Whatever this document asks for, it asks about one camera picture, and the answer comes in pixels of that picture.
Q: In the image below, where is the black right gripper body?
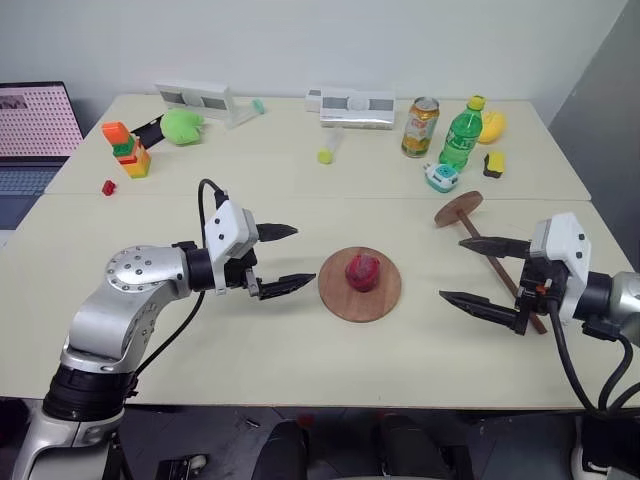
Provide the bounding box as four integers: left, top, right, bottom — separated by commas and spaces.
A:
513, 256, 572, 336

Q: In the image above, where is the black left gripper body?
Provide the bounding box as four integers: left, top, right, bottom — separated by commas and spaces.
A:
224, 248, 264, 301

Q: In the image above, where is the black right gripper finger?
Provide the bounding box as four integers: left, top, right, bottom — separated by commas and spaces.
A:
458, 235, 532, 260
438, 289, 522, 332

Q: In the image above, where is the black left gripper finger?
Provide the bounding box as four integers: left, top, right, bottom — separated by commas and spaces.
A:
258, 272, 318, 302
257, 222, 300, 247

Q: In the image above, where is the round wooden plate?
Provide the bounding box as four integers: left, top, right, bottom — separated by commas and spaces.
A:
317, 245, 403, 324

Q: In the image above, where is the clear plastic bottle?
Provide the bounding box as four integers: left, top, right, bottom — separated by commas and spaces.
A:
224, 97, 266, 131

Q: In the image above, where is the red fruit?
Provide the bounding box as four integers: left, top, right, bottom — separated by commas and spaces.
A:
344, 253, 384, 293

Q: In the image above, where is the yellow black sponge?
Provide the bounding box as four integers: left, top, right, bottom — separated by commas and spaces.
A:
482, 150, 507, 180

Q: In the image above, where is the teal white power adapter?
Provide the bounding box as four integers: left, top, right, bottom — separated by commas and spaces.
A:
424, 161, 462, 193

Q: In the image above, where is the clear tube with yellow ball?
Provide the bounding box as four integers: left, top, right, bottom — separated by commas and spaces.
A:
316, 126, 347, 166

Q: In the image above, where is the green plastic soda bottle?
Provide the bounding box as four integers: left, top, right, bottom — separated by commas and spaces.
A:
438, 95, 488, 172

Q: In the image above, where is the yellow plush toy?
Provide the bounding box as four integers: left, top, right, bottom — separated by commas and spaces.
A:
476, 110, 508, 147

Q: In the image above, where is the green plush toy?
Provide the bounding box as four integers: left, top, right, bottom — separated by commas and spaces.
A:
159, 108, 206, 148

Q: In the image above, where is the orange drink can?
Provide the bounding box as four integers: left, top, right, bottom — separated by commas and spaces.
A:
400, 96, 442, 160

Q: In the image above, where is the white silver wide box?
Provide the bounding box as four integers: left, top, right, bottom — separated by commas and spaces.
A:
319, 86, 397, 132

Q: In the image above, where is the colourful toy block tower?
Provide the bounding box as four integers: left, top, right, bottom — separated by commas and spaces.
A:
101, 120, 153, 180

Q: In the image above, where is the white box with grey panels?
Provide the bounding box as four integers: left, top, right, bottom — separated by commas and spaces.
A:
154, 82, 234, 122

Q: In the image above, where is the black flat object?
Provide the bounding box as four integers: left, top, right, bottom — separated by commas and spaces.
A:
130, 114, 166, 150

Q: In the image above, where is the dark rounded shape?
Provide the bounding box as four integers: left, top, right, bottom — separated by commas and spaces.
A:
251, 418, 309, 480

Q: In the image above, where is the black wheeled base part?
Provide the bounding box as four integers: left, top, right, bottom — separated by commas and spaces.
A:
156, 453, 209, 480

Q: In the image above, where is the open laptop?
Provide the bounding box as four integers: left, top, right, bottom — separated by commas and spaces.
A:
0, 81, 84, 232

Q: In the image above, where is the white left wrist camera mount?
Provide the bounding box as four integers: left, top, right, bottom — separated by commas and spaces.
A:
202, 199, 262, 293

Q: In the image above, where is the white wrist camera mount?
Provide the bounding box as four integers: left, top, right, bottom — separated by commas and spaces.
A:
202, 199, 262, 293
528, 212, 593, 322

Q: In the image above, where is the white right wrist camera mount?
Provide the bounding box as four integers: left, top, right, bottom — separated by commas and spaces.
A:
528, 212, 593, 322

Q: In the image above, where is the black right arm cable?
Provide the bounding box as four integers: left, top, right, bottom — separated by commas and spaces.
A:
546, 287, 640, 417

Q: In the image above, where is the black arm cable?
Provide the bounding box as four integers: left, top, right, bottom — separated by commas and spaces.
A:
546, 287, 640, 417
130, 178, 231, 396

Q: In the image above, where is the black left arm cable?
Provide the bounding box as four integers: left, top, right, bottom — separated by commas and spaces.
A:
130, 178, 231, 396

